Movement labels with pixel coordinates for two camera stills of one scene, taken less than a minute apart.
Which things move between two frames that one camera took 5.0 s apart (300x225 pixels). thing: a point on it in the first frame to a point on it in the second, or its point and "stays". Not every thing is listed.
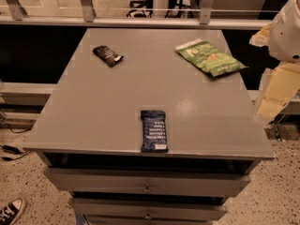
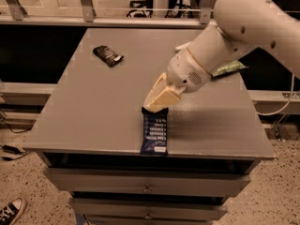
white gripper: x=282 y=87 to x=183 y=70
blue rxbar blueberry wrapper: x=155 y=131 stays
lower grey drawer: x=147 y=208 stays
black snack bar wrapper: x=108 y=55 stays
